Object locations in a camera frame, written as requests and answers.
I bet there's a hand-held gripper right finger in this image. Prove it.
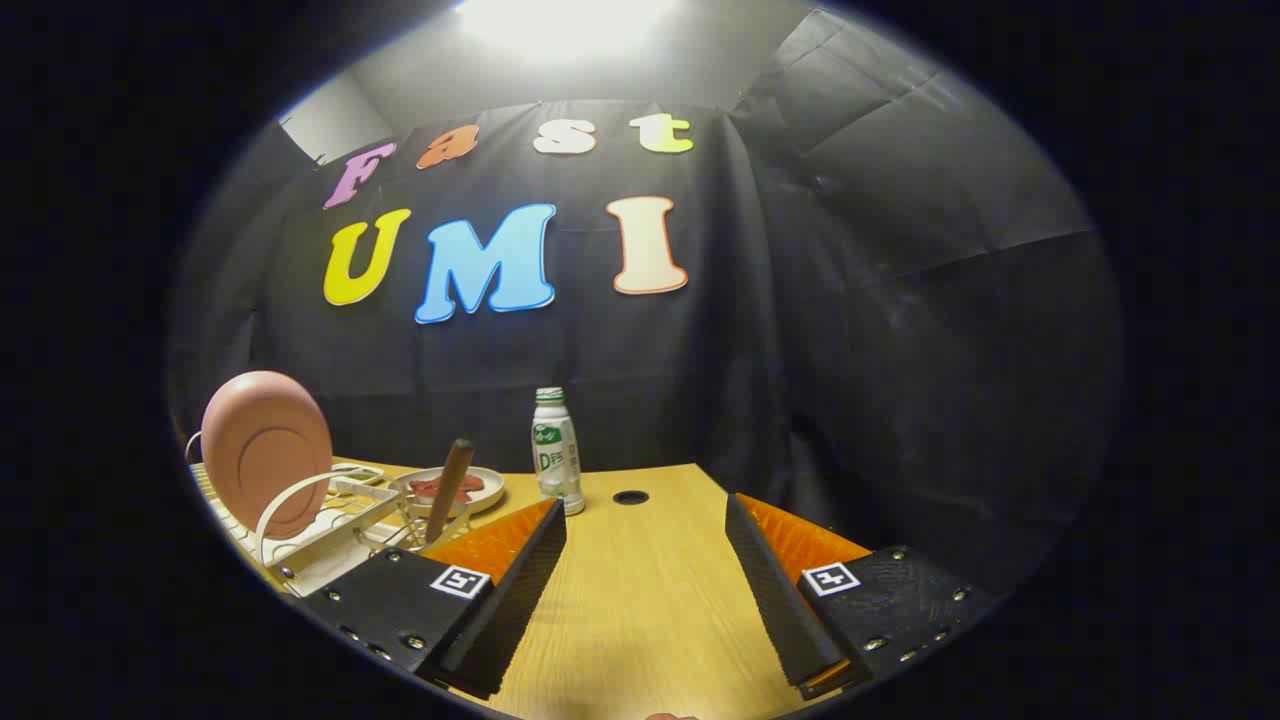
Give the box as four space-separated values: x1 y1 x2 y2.
724 492 1001 701

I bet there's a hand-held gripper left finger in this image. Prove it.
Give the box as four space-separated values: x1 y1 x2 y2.
300 497 568 701

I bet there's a wooden handled spoon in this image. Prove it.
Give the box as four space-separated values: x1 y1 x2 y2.
425 437 476 546

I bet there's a metal wire basket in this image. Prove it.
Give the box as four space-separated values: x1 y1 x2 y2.
385 490 471 551

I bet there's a white wire dish rack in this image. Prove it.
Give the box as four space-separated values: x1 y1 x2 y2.
185 432 471 598

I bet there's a pink plate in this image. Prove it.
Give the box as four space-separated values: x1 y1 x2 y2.
200 371 334 541

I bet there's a beige round plate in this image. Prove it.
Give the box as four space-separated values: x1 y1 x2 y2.
388 466 506 517

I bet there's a white drink bottle green cap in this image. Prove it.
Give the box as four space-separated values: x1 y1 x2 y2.
531 387 586 516

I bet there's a black backdrop cloth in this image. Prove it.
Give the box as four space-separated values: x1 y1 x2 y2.
170 5 1121 601

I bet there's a bright ceiling light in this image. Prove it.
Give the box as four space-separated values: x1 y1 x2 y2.
455 0 681 61

